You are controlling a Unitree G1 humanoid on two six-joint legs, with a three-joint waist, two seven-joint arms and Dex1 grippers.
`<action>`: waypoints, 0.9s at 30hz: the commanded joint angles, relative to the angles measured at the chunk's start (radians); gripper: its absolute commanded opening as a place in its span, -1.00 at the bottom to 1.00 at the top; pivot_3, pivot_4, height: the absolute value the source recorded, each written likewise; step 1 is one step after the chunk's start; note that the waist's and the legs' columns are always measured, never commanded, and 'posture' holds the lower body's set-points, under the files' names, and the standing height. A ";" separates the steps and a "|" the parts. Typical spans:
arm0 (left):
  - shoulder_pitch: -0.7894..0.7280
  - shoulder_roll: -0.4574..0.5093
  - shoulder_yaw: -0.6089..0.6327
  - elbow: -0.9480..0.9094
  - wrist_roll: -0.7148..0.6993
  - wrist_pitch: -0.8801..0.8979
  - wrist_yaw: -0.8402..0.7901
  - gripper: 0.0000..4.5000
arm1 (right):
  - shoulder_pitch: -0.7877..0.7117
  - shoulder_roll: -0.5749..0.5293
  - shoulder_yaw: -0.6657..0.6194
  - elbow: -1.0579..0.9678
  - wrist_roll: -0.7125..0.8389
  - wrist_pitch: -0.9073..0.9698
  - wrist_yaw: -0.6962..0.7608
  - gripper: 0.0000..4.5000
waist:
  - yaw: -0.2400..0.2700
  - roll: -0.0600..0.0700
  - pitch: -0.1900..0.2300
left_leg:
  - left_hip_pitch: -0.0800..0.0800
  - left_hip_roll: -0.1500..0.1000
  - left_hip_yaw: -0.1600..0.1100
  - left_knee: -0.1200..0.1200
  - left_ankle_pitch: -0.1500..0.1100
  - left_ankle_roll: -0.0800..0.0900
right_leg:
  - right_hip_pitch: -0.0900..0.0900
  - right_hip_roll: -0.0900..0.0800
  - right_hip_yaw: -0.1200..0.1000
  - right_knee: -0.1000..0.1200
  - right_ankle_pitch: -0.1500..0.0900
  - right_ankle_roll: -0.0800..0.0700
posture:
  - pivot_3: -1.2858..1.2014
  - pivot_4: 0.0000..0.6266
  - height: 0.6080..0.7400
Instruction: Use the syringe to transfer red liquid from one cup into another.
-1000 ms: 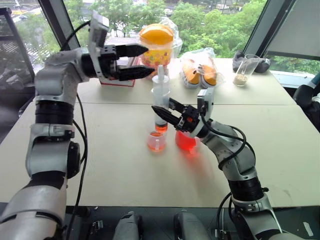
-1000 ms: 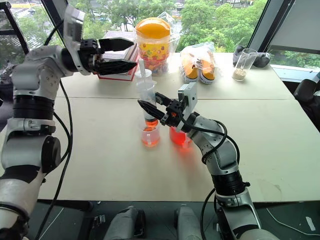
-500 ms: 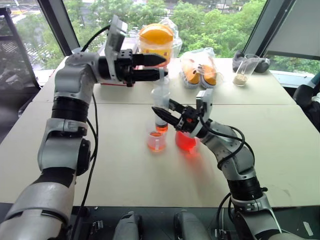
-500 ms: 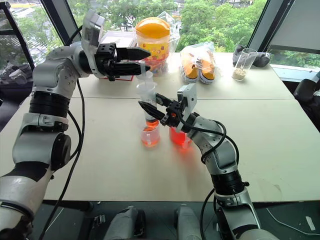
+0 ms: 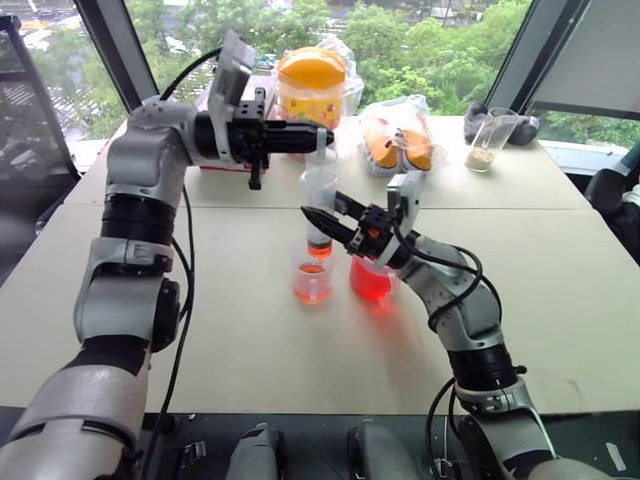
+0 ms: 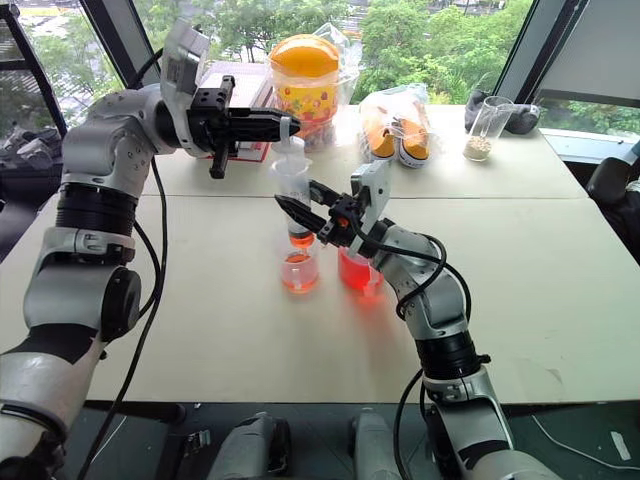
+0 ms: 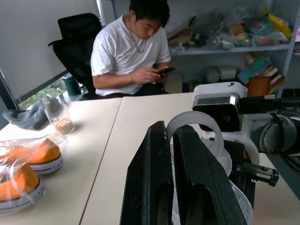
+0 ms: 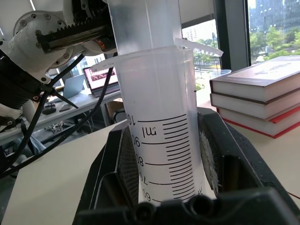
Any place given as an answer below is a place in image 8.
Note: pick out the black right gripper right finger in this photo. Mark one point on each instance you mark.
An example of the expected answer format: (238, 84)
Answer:
(236, 152)

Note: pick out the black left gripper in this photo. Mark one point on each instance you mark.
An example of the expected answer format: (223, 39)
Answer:
(70, 36)

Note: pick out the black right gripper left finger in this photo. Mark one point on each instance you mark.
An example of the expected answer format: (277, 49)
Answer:
(110, 168)

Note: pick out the translucent syringe plunger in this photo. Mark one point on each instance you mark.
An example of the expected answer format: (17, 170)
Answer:
(145, 23)

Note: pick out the clear plastic measuring cylinder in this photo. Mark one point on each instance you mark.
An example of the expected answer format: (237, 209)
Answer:
(159, 98)

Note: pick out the red hardcover book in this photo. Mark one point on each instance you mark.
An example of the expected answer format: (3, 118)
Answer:
(264, 124)

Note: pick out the grey open laptop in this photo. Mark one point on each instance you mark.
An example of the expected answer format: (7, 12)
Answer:
(73, 86)

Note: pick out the brown hardcover book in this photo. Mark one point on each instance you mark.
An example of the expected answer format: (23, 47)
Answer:
(255, 104)
(262, 77)

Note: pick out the open laptop with lit screen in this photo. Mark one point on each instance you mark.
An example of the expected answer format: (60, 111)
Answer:
(100, 80)

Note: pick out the white office desk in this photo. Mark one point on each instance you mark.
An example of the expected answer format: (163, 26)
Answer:
(77, 106)

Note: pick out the white roller blind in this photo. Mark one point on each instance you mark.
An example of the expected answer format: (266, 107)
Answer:
(199, 9)

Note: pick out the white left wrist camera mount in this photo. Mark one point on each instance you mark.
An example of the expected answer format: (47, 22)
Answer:
(25, 39)

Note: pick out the dark window frame pillar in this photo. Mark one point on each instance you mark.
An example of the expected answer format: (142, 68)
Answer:
(234, 32)

